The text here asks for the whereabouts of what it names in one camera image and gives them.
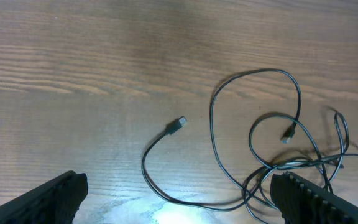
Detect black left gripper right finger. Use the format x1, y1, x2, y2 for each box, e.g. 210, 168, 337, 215
270, 172, 358, 224

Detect black USB cable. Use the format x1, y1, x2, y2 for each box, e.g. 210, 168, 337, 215
247, 110, 358, 209
140, 68, 344, 224

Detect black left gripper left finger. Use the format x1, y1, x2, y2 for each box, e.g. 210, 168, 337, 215
0, 170, 88, 224

